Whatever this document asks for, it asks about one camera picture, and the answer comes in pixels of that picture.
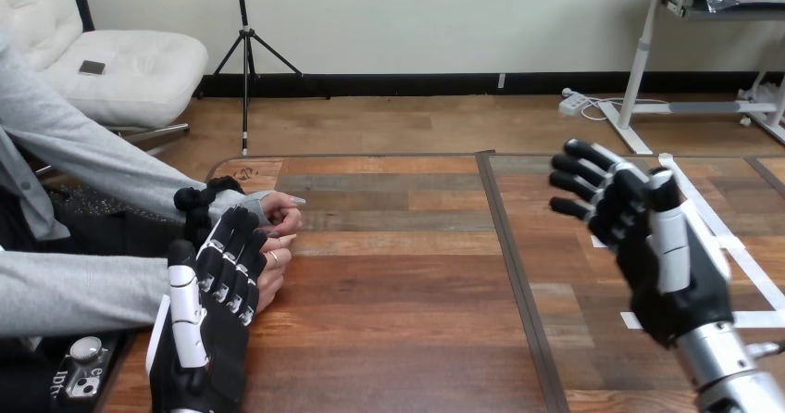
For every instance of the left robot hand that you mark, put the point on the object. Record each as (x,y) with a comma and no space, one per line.
(214,349)

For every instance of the person's hand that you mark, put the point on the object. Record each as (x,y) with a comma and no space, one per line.
(283,214)
(276,270)

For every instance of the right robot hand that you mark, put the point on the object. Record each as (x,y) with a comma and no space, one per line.
(668,257)

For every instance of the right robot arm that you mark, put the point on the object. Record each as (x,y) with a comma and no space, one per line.
(723,367)

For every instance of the person's forearm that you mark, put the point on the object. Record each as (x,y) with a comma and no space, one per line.
(80,294)
(147,180)

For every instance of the person's body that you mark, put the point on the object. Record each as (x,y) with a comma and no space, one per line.
(24,91)

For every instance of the black tripod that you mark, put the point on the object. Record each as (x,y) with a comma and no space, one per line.
(246,48)

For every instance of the white power strip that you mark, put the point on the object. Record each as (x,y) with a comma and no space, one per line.
(572,103)

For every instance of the white desk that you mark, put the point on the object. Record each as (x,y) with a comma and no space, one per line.
(638,66)

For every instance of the white cushioned chair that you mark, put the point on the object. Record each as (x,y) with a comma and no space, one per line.
(141,73)

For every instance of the small dark phone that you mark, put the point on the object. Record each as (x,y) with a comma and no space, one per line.
(92,68)

